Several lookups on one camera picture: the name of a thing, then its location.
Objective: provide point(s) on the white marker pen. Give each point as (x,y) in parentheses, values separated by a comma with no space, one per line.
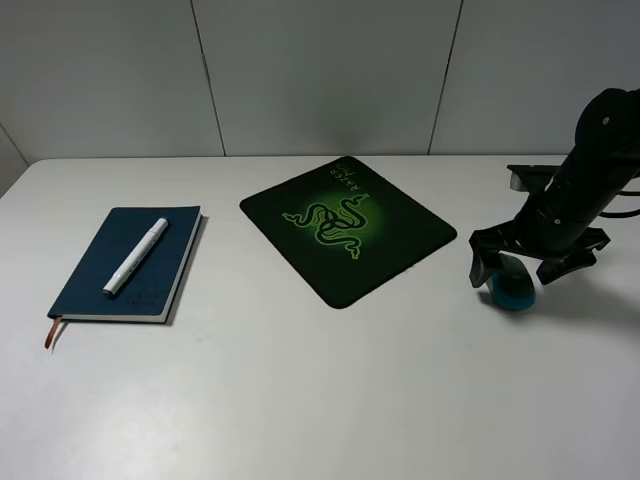
(134,258)

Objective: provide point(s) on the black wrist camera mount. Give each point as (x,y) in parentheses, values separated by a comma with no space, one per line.
(531,178)

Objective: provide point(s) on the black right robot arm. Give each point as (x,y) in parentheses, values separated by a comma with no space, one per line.
(606,149)

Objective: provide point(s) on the black green mouse pad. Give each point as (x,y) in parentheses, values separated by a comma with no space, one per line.
(345,229)

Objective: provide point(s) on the black blue computer mouse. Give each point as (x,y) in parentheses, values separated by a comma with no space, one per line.
(511,286)

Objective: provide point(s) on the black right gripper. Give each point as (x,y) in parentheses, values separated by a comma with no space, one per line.
(553,226)

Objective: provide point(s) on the dark blue notebook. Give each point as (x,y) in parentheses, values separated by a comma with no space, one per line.
(148,295)

